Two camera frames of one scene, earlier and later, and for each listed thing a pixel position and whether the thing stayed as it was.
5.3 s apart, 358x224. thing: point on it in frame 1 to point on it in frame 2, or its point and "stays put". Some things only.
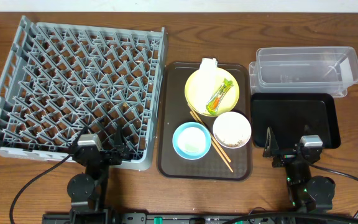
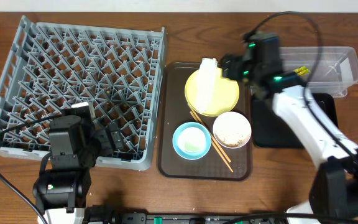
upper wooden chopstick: (209, 132) stays put
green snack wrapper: (212, 104) to (301, 71)
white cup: (191, 139) stays put
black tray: (290, 116) stays put
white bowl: (232, 130) stays put
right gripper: (271, 150) to (231, 65)
